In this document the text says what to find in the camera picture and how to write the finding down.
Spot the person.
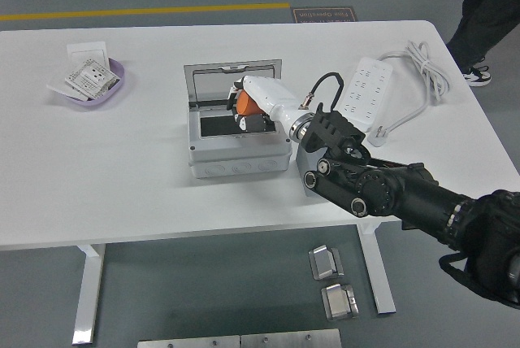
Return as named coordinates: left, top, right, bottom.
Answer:
left=445, top=0, right=520, bottom=71

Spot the brown floor sign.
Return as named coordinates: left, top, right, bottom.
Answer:
left=290, top=6, right=360, bottom=24

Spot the orange cylinder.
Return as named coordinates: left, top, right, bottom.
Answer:
left=236, top=89, right=261, bottom=116

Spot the silver metal floor box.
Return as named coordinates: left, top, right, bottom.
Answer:
left=320, top=282, right=361, bottom=321
left=307, top=244, right=345, bottom=281

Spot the white switch plate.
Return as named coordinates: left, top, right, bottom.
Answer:
left=67, top=41, right=110, bottom=71

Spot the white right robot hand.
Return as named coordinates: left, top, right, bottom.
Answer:
left=226, top=75, right=304, bottom=134

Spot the white flat plate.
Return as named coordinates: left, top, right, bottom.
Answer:
left=46, top=79, right=89, bottom=101

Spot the grey cube with round hole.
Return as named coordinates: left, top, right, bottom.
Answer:
left=295, top=142, right=326, bottom=202

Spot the white power strip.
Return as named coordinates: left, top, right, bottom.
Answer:
left=337, top=57, right=394, bottom=133

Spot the white table leg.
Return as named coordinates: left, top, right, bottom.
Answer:
left=71, top=243, right=107, bottom=345
left=357, top=221, right=397, bottom=315

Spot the white power cord with plug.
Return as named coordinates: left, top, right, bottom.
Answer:
left=367, top=41, right=451, bottom=148

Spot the person's shoe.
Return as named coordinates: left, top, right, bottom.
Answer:
left=461, top=63, right=492, bottom=88

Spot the grey electrical box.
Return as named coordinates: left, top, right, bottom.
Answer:
left=184, top=59, right=293, bottom=180

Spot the grey metal base plate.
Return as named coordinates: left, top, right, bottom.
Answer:
left=240, top=328, right=342, bottom=348
left=136, top=334, right=241, bottom=348

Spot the white wall socket panel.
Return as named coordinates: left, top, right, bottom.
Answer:
left=63, top=59, right=123, bottom=100

